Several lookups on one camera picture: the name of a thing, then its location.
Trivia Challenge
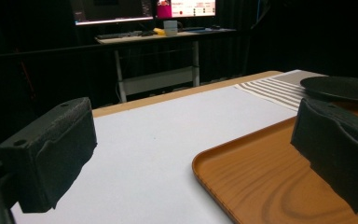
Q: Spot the white table mat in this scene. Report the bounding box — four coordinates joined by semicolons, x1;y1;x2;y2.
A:
10;85;298;224

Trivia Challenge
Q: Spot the white-legged desk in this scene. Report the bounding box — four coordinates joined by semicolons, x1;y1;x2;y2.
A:
94;28;237;104

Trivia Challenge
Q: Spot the dark computer monitor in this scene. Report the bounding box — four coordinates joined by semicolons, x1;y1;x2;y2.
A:
69;0;155;26

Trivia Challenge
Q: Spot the black plate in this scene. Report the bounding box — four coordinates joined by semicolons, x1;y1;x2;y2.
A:
299;76;358;105

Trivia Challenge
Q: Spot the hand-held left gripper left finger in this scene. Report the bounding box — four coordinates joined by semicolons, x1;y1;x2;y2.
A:
0;96;98;214

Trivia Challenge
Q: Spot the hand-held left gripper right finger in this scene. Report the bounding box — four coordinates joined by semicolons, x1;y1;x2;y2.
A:
290;98;358;217

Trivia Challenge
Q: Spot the wooden tray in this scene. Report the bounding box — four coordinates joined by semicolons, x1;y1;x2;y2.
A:
191;100;358;224

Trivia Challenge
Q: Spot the striped placemat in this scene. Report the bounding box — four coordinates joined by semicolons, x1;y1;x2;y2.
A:
234;69;327;112

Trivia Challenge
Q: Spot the black keyboard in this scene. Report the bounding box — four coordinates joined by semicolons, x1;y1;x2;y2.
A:
96;30;144;40

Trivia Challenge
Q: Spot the bright computer monitor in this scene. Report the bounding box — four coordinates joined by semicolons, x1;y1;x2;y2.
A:
156;0;217;20

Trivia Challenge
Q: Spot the white cup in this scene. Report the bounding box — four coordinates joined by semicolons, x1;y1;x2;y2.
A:
163;20;179;36

